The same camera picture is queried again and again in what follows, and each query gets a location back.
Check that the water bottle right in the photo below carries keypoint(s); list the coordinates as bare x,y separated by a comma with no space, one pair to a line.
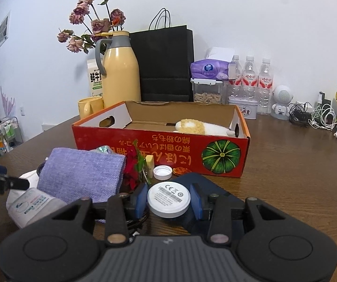
265,83

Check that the red artificial rose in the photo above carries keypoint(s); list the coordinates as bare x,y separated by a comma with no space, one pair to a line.
135,170

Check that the white milk carton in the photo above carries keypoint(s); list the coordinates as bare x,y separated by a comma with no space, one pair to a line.
94,77

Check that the iridescent ball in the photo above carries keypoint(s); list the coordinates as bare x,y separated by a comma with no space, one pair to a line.
104,150

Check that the white robot figurine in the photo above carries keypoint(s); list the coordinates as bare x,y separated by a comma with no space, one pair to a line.
282,96

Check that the white tin box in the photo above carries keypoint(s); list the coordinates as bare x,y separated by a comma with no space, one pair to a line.
248,107

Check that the red cardboard pumpkin box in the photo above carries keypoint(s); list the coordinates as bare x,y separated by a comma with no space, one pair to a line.
153,125

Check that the dried pink rose bouquet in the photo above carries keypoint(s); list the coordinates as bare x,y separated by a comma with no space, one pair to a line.
99,22

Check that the dried orange leaf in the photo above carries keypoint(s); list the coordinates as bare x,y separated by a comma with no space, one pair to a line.
179,171

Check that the yellow ceramic mug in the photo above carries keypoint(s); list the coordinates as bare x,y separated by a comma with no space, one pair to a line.
89,106

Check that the purple knitted cloth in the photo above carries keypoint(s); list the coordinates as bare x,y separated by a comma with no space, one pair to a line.
69,174

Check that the small yellow packet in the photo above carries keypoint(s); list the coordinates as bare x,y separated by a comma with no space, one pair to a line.
150,165

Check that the storage cart shelf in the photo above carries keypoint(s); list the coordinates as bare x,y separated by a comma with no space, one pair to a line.
0,136

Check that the clear seed container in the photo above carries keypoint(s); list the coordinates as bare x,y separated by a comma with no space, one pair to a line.
207,91

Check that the white round device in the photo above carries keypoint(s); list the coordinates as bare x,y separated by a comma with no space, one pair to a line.
168,199

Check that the purple tissue pack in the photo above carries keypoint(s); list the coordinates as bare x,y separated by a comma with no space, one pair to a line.
212,69

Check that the yellow plush toy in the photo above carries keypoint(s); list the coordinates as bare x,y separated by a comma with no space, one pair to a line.
191,126

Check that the black paper bag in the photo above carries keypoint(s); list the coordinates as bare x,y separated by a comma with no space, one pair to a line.
164,54

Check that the water bottle middle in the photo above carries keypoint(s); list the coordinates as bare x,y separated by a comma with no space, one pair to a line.
249,78

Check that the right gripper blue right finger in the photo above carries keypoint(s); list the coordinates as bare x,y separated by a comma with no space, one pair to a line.
197,200

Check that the water bottle left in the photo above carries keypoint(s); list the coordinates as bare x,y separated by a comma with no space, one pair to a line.
234,77

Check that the water bottle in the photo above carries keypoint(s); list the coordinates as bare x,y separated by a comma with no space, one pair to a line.
249,78
234,77
265,83

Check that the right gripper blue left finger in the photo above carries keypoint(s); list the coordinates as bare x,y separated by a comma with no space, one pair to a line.
140,200

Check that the yellow thermos jug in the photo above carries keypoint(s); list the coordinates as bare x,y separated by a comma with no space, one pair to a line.
118,67

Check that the white jar cap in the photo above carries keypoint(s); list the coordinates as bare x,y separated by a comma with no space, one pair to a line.
162,172

